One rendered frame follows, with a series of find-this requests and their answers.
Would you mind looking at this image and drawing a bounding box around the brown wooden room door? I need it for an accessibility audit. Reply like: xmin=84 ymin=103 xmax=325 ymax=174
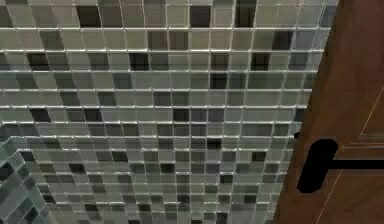
xmin=272 ymin=0 xmax=384 ymax=224

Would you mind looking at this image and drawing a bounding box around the black door handle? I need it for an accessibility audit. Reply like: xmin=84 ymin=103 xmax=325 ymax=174
xmin=293 ymin=131 xmax=384 ymax=195

